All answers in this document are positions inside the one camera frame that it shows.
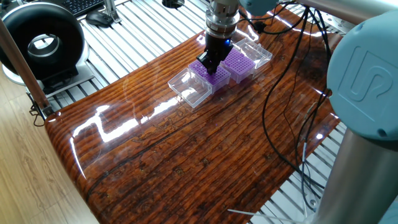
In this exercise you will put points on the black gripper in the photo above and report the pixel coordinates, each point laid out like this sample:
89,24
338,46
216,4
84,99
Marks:
217,48

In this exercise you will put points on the purple tip holder clear lid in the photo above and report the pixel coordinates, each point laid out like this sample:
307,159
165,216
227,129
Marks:
239,65
189,87

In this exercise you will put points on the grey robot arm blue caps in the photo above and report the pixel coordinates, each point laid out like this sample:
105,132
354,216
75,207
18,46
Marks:
363,77

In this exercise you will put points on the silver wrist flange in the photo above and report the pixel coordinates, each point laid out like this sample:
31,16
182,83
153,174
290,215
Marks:
221,18

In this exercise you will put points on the black round disc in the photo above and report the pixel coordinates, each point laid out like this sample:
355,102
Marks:
172,3

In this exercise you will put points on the glossy wood grain sheet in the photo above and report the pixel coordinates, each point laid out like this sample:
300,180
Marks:
186,155

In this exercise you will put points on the black computer mouse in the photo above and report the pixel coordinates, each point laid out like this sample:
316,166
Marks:
99,18

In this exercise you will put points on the perforated metal plate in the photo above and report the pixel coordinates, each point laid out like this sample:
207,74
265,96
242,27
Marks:
339,23

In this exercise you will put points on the black computer keyboard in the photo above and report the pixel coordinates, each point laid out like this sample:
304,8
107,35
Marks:
81,5

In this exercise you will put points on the small aluminium bracket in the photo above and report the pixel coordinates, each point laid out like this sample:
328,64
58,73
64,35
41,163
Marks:
110,11

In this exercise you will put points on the brown frame post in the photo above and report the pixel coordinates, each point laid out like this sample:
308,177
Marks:
21,65

